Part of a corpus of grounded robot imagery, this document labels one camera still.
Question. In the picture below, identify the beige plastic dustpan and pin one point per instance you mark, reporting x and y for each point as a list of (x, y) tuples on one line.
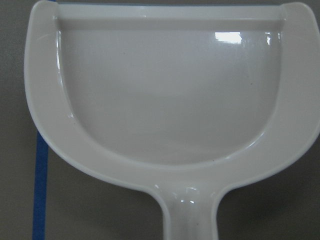
[(185, 103)]

